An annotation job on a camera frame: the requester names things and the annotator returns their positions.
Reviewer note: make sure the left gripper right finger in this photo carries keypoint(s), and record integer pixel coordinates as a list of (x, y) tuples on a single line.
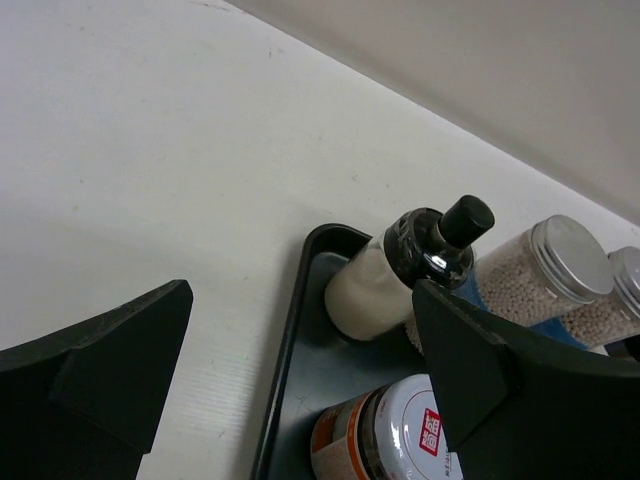
[(518, 405)]

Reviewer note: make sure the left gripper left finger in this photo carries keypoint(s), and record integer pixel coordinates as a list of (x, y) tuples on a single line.
[(85, 402)]

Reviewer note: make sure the white lid spice jar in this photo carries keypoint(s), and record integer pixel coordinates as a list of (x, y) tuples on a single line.
[(393, 432)]

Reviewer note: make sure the silver lid blue label jar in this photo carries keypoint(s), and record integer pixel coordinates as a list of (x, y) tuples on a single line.
[(545, 272)]

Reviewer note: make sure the black cap salt bottle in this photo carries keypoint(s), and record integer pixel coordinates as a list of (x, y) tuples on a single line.
[(372, 293)]

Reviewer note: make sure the black plastic tray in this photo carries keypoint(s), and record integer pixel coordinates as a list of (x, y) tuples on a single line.
[(317, 367)]

